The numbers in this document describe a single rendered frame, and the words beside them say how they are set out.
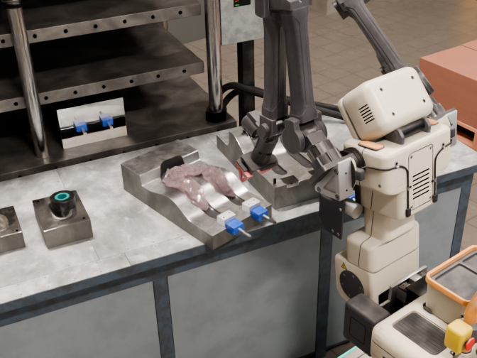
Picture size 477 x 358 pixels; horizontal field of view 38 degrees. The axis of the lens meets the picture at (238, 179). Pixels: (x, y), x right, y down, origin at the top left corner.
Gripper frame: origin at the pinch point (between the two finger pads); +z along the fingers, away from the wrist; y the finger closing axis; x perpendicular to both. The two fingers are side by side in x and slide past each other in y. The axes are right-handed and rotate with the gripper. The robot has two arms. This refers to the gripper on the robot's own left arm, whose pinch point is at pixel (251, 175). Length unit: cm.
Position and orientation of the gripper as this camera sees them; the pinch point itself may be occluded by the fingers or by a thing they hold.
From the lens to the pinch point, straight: 219.0
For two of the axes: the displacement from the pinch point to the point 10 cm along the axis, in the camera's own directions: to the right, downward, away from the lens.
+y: -7.9, 3.3, -5.1
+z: -2.6, 5.8, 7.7
